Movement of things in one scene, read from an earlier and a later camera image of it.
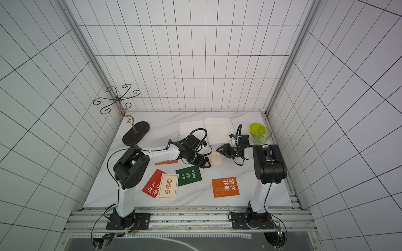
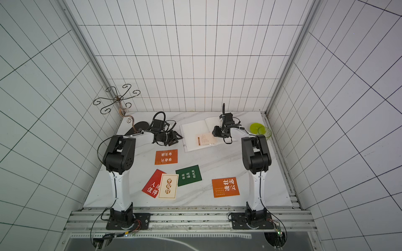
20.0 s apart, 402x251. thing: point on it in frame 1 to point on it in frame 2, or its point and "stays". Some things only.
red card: (153, 186) stays
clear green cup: (264, 134) stays
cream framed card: (168, 186) stays
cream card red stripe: (215, 158) to (206, 139)
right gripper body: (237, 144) to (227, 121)
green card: (188, 175) stays
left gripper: (201, 157) to (173, 136)
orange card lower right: (223, 187) stays
